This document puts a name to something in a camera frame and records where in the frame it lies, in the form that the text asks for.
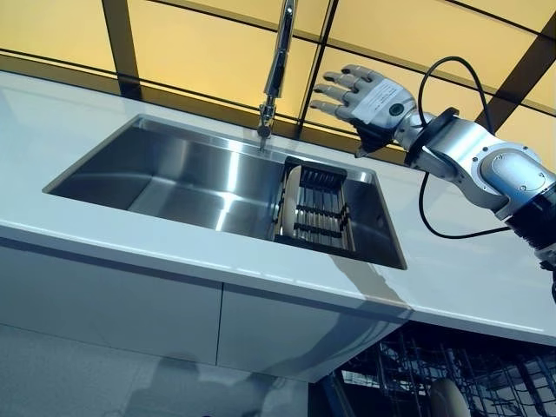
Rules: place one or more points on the stainless steel sink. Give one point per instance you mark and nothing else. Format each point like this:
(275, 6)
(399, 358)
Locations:
(174, 182)

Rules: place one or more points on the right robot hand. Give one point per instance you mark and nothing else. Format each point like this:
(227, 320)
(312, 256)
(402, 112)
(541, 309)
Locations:
(378, 102)

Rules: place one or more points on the black sink drain rack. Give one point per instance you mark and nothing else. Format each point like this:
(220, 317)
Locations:
(323, 170)

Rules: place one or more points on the cream round plate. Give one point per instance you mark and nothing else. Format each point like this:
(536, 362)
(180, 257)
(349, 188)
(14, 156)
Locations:
(449, 397)
(290, 200)

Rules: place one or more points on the chrome kitchen faucet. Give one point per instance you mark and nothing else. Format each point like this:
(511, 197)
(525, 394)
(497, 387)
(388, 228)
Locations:
(278, 65)

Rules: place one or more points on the white glossy cabinet door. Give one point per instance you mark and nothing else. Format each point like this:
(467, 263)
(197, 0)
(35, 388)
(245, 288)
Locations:
(304, 330)
(108, 295)

